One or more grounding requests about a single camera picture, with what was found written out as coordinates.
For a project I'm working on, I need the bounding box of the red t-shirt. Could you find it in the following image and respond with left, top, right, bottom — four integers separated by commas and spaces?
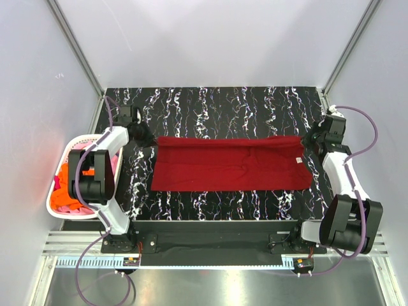
151, 136, 312, 192

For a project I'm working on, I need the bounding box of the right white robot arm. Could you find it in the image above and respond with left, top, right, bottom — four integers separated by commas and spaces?
289, 111, 383, 258

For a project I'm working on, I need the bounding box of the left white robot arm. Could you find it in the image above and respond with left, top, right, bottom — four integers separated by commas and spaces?
68, 106, 155, 252

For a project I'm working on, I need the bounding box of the pink t-shirt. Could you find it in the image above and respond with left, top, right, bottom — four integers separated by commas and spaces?
57, 141, 121, 214

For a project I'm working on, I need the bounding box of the magenta garment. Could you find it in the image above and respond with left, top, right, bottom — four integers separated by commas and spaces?
53, 175, 61, 191

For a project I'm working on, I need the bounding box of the orange t-shirt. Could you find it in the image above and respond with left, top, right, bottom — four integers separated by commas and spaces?
50, 163, 93, 215

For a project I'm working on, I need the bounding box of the white plastic laundry basket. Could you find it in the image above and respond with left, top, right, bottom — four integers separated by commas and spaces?
46, 133, 124, 221

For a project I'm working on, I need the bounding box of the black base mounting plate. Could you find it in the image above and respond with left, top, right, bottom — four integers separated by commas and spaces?
100, 219, 328, 256

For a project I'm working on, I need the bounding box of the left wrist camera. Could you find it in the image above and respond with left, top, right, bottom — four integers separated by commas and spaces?
132, 107, 143, 124

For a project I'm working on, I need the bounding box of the left aluminium frame post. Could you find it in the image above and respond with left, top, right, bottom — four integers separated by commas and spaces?
45, 0, 105, 98

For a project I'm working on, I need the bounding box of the aluminium frame post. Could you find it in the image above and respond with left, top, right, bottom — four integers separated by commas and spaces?
45, 0, 105, 98
321, 0, 382, 96

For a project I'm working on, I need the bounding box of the slotted cable duct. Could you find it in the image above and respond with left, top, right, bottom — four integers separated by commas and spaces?
56, 256, 295, 270

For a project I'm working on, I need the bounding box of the right aluminium frame post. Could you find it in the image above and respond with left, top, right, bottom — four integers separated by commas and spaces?
321, 0, 382, 96

